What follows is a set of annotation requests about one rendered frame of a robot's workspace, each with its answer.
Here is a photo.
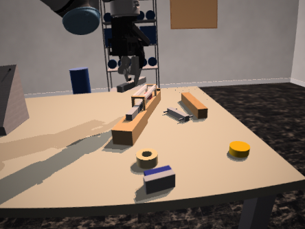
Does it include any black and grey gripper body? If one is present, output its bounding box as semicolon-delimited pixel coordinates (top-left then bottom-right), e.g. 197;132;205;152
108;16;142;56

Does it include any orange wooden plank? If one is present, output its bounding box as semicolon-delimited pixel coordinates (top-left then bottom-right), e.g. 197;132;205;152
181;92;208;119

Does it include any grey bar with cross pins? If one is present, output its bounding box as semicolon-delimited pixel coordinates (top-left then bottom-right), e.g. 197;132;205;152
164;107;193;122

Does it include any orange short cylinder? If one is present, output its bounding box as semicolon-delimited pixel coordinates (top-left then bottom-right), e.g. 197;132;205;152
229;141;250;158

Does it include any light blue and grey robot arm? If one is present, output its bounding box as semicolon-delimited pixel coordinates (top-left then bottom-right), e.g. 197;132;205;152
41;0;150;47

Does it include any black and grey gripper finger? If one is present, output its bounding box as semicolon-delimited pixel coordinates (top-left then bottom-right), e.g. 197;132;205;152
128;46;145;86
117;56;131;82

